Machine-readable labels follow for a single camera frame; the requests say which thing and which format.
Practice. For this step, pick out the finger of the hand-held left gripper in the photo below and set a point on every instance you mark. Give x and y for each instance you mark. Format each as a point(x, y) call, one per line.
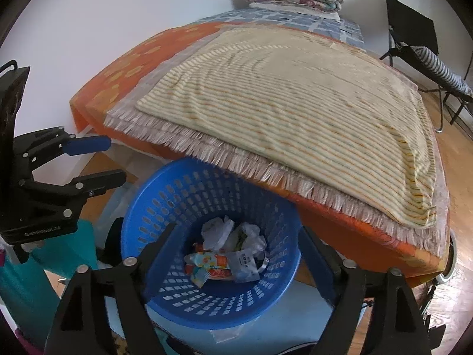
point(88, 144)
point(103, 179)

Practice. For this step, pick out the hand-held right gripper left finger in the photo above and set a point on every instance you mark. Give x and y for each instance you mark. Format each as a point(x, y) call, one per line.
point(155, 247)

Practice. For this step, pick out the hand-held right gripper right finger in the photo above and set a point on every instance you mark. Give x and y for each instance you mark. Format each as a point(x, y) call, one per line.
point(323, 273)

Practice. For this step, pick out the white colourful patterned plastic bag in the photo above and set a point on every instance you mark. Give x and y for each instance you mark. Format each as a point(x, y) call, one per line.
point(203, 262)

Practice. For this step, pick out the blue plastic basket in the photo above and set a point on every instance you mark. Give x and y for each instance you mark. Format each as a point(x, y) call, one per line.
point(177, 192)

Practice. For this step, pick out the orange bed sheet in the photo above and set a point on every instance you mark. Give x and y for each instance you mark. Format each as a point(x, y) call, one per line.
point(125, 70)

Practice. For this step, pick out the teal cloth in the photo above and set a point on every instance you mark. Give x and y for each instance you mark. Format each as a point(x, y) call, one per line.
point(22, 292)

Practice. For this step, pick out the clear plastic bag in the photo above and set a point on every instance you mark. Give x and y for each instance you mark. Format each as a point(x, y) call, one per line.
point(229, 334)

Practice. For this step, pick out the fringed beige mat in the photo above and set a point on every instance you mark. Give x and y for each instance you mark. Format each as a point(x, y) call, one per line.
point(258, 172)

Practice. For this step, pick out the striped yellow blanket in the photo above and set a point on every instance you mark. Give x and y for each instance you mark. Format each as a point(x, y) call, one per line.
point(295, 111)

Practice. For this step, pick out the striped cushion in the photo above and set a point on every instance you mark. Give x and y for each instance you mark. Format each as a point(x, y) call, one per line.
point(443, 68)

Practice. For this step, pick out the blue checked sheet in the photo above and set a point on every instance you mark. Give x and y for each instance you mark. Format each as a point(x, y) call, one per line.
point(325, 26)

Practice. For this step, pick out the black folding chair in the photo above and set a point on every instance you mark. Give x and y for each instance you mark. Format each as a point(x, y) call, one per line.
point(406, 22)

